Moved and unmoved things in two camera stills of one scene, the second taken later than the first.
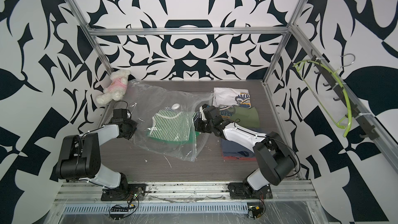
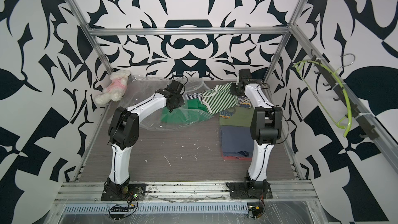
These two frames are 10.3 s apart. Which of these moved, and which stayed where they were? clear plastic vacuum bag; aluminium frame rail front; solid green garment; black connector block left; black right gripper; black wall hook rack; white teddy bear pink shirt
Moved: black right gripper; clear plastic vacuum bag; solid green garment
Stayed: black connector block left; aluminium frame rail front; white teddy bear pink shirt; black wall hook rack
